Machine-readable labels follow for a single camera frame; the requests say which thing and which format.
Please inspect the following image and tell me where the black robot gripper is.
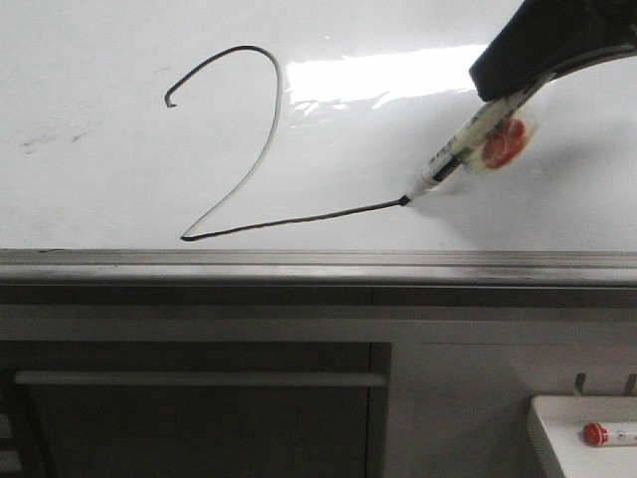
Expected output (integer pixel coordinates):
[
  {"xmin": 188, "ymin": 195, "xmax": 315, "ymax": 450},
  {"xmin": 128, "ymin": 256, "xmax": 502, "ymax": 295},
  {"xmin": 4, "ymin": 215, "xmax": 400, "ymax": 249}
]
[{"xmin": 469, "ymin": 0, "xmax": 636, "ymax": 102}]

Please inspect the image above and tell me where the white black whiteboard marker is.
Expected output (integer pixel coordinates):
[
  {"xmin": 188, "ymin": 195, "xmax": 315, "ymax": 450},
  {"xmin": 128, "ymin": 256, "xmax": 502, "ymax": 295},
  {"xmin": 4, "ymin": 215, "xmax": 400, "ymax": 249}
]
[{"xmin": 398, "ymin": 79, "xmax": 545, "ymax": 205}]

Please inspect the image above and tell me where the red round magnet taped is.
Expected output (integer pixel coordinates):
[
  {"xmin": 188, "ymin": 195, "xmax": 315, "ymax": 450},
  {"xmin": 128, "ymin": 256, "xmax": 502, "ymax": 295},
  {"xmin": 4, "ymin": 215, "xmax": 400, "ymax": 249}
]
[{"xmin": 463, "ymin": 112, "xmax": 538, "ymax": 173}]

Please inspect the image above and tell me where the grey aluminium whiteboard ledge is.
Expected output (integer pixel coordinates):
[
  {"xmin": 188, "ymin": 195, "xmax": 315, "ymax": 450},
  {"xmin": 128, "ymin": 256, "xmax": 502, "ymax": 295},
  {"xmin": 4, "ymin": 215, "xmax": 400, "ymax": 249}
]
[{"xmin": 1, "ymin": 249, "xmax": 636, "ymax": 288}]

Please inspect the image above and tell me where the white whiteboard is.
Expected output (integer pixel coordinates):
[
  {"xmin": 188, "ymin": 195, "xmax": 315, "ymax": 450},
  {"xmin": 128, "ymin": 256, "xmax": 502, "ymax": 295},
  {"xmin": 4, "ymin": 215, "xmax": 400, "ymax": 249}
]
[{"xmin": 1, "ymin": 1, "xmax": 636, "ymax": 251}]

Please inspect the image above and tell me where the left metal tray hook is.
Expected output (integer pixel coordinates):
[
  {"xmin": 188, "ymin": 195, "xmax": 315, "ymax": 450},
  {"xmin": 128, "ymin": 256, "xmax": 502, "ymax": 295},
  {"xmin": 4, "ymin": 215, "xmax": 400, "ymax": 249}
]
[{"xmin": 573, "ymin": 372, "xmax": 586, "ymax": 396}]

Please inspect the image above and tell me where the metal tray hook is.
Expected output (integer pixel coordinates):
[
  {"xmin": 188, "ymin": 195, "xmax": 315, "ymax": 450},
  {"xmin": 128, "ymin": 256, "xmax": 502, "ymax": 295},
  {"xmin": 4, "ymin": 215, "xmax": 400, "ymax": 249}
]
[
  {"xmin": 573, "ymin": 372, "xmax": 586, "ymax": 396},
  {"xmin": 623, "ymin": 373, "xmax": 637, "ymax": 396}
]

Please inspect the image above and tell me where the right metal tray hook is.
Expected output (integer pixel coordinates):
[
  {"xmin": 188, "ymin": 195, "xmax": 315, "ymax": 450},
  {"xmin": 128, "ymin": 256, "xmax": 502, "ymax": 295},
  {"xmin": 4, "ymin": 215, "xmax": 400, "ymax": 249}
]
[{"xmin": 623, "ymin": 373, "xmax": 637, "ymax": 396}]

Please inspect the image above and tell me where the red capped white marker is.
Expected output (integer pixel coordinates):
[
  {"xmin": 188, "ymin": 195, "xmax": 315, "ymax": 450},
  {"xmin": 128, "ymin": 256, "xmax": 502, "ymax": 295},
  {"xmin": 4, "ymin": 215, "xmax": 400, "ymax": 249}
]
[{"xmin": 582, "ymin": 422, "xmax": 637, "ymax": 447}]

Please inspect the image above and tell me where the white marker tray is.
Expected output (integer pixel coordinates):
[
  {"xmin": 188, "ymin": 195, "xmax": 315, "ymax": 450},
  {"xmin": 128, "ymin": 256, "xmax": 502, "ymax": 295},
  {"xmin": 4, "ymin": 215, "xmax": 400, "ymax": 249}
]
[{"xmin": 528, "ymin": 395, "xmax": 636, "ymax": 477}]

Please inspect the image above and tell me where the dark cabinet with white bar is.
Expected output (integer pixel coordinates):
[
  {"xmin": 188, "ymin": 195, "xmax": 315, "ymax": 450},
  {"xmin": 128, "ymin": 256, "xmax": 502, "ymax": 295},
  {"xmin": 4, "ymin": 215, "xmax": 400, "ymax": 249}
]
[{"xmin": 1, "ymin": 342, "xmax": 390, "ymax": 477}]

